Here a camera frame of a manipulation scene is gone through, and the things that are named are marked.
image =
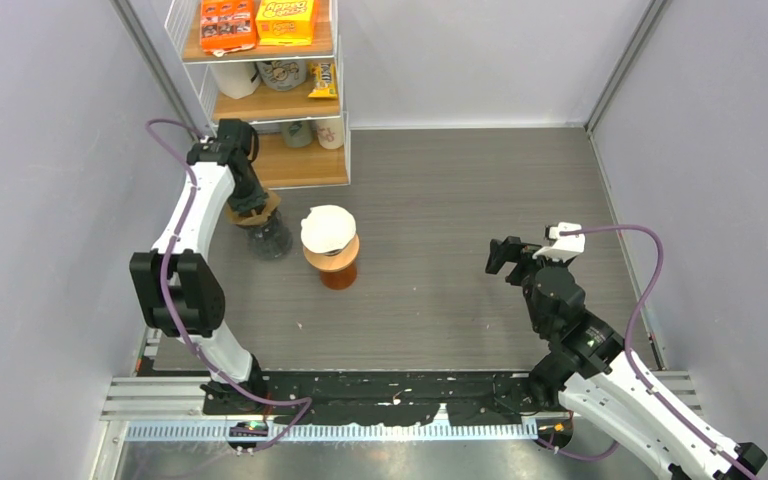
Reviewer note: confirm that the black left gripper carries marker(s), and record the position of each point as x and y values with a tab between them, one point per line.
256	200

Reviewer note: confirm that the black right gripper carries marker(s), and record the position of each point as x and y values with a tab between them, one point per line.
513	250

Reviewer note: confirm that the brown paper filter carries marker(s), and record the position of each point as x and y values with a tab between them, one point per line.
256	216

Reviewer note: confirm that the white paper coffee filter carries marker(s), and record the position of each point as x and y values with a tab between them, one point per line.
327	228

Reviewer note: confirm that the round wooden dripper stand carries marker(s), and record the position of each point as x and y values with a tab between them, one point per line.
336	262

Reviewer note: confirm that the amber glass jar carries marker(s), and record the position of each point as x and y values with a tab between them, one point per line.
341	279

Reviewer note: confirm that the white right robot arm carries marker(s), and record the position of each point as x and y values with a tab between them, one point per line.
590	371

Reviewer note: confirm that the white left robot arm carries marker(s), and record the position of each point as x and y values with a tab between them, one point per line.
177	291

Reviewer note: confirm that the white patterned cup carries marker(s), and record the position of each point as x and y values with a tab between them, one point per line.
330	132

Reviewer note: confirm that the printed white mug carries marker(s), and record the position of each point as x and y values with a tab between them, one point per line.
282	75

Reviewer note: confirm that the yellow candy bag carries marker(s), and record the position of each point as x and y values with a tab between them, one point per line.
324	80

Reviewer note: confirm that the orange snack box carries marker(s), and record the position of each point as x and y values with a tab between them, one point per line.
227	26

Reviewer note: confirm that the yellow snack box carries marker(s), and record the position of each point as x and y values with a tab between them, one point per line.
286	22

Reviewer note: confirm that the white wire wooden shelf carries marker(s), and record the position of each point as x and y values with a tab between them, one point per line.
277	166

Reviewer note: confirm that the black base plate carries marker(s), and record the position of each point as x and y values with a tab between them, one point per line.
389	398

